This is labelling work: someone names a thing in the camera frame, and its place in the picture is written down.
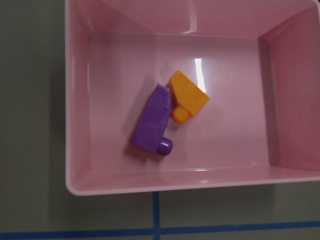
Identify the purple sloped toy block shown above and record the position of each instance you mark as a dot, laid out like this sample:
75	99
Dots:
149	133

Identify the orange sloped toy block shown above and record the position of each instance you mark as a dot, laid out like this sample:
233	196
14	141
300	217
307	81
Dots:
187	98

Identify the pink plastic box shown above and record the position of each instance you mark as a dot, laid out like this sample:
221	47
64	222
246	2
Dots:
257	60

